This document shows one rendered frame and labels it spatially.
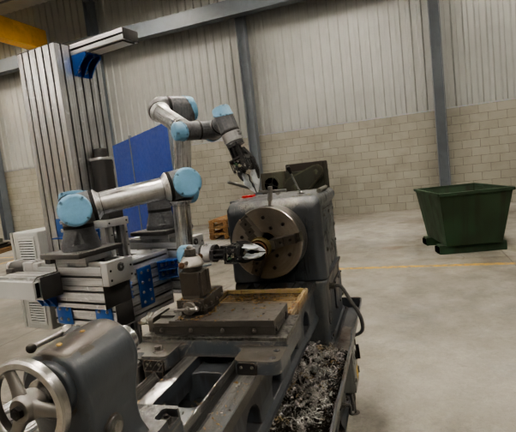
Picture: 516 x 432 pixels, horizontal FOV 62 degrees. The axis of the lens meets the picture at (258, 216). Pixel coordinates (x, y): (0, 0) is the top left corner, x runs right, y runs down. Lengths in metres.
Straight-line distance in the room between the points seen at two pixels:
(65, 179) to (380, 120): 10.22
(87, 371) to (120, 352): 0.08
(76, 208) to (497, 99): 11.05
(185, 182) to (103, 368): 1.03
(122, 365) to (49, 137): 1.49
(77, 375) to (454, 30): 11.75
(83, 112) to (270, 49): 10.70
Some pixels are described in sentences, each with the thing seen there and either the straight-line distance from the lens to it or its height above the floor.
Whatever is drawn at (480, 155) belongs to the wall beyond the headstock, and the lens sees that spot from 11.79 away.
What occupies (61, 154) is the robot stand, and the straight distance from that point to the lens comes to 2.09.
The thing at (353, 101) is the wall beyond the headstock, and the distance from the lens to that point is 11.86.
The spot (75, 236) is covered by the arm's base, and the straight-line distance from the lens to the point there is 1.81.
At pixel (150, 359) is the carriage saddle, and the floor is 0.90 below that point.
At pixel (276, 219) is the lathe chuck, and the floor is 1.18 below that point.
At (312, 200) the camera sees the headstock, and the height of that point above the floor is 1.23.
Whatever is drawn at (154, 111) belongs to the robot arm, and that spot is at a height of 1.71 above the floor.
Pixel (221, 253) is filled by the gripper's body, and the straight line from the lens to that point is 1.70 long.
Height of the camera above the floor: 1.39
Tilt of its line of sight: 6 degrees down
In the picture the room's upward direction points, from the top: 6 degrees counter-clockwise
